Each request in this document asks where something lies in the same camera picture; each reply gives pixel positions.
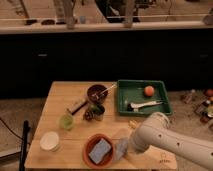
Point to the green plastic tray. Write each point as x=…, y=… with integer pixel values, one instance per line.
x=132, y=91

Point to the brown rectangular block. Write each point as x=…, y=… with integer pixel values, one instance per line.
x=76, y=106

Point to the black stand pole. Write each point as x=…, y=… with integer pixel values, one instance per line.
x=24, y=143

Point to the white spoon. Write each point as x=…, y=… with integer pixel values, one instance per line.
x=107, y=89

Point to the green plastic cup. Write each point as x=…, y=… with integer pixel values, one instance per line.
x=66, y=122

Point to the light blue towel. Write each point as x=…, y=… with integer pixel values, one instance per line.
x=120, y=148

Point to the white plastic cup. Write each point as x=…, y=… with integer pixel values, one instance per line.
x=49, y=141

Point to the white handled brush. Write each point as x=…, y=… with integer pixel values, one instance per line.
x=136, y=106

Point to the blue sponge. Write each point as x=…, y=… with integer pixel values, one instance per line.
x=99, y=151

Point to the orange ball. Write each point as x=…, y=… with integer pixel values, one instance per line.
x=149, y=91

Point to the dark brown bowl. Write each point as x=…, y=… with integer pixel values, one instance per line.
x=97, y=88

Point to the terracotta orange bowl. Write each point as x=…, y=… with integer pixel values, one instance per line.
x=88, y=146

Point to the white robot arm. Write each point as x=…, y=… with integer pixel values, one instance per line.
x=154, y=131

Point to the brown pine cone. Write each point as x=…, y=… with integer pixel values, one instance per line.
x=88, y=115

